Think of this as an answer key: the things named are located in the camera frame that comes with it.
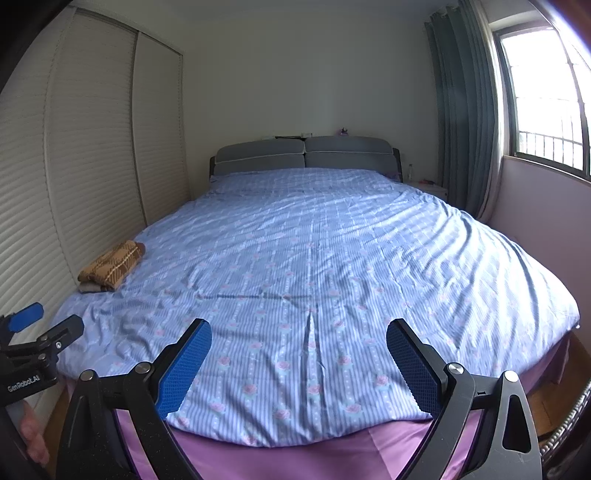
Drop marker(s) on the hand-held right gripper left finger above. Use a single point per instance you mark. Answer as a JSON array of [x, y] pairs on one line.
[[184, 369]]

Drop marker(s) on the purple bed sheet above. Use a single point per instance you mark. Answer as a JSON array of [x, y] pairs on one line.
[[300, 461]]

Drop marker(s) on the dark wicker basket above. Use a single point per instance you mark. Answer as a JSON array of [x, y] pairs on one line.
[[570, 429]]

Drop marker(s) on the grey-blue curtain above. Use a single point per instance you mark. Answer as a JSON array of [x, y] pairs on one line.
[[461, 115]]

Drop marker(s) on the dark headboard frame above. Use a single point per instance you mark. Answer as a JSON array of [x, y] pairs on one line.
[[396, 166]]

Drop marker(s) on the beige louvered wardrobe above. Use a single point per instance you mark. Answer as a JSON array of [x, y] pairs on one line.
[[69, 161]]

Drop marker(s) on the brown plaid garment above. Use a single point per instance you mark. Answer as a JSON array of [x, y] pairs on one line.
[[113, 263]]

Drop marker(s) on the person's left hand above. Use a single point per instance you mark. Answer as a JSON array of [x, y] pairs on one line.
[[34, 438]]

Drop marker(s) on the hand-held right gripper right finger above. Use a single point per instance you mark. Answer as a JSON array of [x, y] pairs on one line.
[[413, 369]]

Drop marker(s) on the blue floral striped bed cover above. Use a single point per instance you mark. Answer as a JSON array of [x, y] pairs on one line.
[[323, 254]]

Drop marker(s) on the barred window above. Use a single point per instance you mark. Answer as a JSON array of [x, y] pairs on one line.
[[540, 115]]

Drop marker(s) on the white nightstand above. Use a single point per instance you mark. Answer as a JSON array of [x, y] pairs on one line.
[[431, 189]]

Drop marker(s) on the flat dark item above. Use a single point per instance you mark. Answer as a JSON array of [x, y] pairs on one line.
[[286, 136]]

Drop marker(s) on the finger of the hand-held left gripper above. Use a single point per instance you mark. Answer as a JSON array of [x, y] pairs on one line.
[[64, 334], [25, 317]]

